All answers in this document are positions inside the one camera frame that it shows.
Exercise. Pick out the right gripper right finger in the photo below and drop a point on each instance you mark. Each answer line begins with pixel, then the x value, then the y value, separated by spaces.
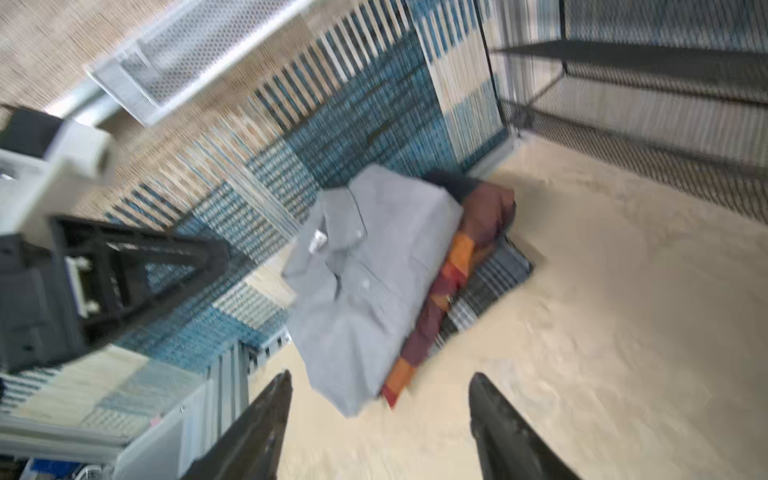
pixel 508 447

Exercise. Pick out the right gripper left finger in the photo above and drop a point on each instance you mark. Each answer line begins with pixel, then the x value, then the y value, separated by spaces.
pixel 251 447

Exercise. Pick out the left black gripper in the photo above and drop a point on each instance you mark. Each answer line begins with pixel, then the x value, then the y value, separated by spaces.
pixel 101 281

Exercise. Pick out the grey long sleeve shirt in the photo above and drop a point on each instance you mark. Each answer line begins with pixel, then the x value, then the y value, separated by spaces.
pixel 361 269

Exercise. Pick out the dark checked folded shirt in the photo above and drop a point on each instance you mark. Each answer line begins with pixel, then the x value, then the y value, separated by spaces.
pixel 505 269

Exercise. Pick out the folded plaid flannel shirt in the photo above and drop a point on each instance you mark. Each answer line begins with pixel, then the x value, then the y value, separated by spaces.
pixel 489 210

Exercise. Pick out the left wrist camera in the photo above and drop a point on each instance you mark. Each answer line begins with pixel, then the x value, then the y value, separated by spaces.
pixel 47 165

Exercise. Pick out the white wire mesh tray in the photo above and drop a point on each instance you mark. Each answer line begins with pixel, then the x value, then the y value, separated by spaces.
pixel 186 52

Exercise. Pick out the black wire shelf rack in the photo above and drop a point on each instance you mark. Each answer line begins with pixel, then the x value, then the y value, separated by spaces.
pixel 673 91

